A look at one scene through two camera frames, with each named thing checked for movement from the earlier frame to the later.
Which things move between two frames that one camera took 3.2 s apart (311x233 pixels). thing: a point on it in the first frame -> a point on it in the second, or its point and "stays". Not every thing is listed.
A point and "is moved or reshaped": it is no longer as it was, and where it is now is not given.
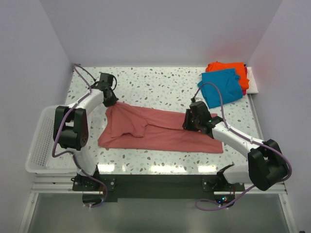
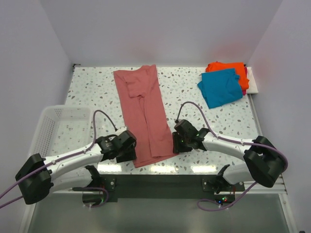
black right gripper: (186, 124) -> (177, 148)
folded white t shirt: (253, 88) stays
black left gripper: (113, 100) -> (130, 155)
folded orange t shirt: (239, 70) stays
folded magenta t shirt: (244, 91) stays
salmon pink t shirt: (127, 126) is moved or reshaped
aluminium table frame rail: (280, 189) stays
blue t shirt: (228, 83) stays
